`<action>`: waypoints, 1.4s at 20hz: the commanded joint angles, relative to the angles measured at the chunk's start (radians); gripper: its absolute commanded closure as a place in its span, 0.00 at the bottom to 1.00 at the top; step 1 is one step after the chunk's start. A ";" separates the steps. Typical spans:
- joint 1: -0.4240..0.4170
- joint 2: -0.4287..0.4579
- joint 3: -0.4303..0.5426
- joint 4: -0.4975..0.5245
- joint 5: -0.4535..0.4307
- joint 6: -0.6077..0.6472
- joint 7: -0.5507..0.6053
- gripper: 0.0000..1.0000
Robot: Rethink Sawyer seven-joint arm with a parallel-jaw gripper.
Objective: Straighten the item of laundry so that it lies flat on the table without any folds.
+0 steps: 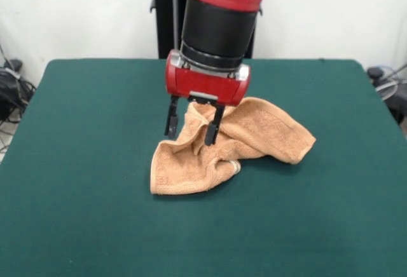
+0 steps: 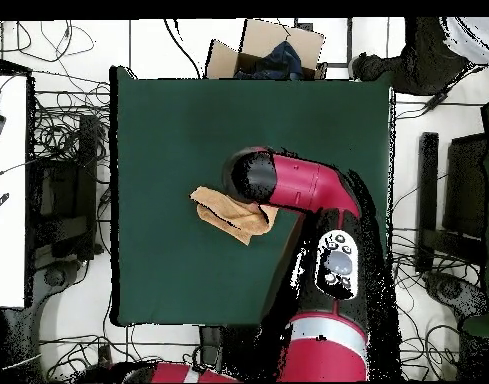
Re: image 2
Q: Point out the tan terry towel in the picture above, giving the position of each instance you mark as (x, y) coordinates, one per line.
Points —
(232, 218)

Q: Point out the person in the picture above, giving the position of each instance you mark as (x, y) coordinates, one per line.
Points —
(428, 60)

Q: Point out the black floor equipment lump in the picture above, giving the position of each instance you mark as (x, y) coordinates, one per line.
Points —
(56, 276)
(452, 290)

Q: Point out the dark blue garment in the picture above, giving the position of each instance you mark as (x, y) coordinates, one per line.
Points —
(282, 60)

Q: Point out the open cardboard box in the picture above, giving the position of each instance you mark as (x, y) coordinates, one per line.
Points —
(268, 36)

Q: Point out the black power adapter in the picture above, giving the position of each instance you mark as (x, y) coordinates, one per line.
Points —
(436, 102)

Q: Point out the white desk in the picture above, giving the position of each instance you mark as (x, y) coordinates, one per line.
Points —
(8, 240)

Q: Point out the black metal stand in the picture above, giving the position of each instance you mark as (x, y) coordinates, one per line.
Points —
(86, 180)
(428, 180)

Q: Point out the dark green table cloth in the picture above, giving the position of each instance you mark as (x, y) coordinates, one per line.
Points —
(168, 160)

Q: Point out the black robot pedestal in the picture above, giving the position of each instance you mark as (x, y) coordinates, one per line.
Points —
(210, 344)

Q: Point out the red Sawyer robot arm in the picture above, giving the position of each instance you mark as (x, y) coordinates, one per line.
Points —
(304, 184)

